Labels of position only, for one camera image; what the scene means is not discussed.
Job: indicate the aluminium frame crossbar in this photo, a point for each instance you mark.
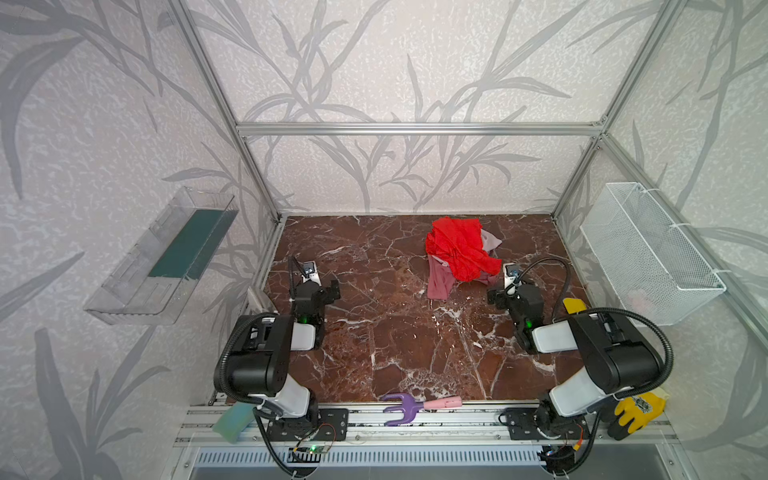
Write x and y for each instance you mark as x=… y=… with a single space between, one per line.
x=252 y=129

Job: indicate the purple pink garden fork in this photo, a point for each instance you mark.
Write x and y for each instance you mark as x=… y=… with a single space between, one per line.
x=409 y=407

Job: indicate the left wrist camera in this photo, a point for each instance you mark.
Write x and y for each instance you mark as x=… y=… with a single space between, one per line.
x=309 y=272

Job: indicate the small green circuit board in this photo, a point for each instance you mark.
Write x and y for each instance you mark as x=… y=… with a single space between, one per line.
x=311 y=450

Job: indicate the yellow black work glove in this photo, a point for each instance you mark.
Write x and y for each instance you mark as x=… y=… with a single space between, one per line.
x=635 y=413

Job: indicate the green sponge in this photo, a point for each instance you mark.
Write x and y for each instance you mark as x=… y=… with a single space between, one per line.
x=234 y=421

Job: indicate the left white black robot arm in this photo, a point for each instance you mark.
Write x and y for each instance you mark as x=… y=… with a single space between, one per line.
x=253 y=367

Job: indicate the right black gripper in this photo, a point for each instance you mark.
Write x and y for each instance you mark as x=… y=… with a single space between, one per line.
x=507 y=297

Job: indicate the yellow plastic object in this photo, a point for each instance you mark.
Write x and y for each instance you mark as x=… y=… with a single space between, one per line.
x=574 y=305

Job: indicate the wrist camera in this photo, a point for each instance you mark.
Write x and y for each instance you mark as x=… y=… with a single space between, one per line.
x=309 y=272
x=511 y=274

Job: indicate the clear plastic wall bin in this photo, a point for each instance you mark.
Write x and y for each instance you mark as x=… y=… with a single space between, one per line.
x=155 y=280

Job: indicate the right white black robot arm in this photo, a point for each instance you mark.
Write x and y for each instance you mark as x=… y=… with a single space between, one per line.
x=623 y=353

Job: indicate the white wire mesh basket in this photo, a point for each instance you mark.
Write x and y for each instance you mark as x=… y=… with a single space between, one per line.
x=652 y=266

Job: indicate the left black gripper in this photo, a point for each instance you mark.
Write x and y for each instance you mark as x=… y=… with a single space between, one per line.
x=309 y=288

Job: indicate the dark pink cloth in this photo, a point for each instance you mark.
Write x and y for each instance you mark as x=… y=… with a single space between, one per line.
x=441 y=280

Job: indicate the light mauve cloth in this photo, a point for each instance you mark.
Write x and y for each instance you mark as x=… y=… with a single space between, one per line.
x=489 y=241

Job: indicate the red cloth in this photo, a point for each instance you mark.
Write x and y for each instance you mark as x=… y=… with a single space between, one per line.
x=459 y=243

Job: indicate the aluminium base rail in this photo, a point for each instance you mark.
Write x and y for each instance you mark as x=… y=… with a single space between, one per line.
x=475 y=423

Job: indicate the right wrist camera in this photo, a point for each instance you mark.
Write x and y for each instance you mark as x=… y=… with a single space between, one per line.
x=511 y=274

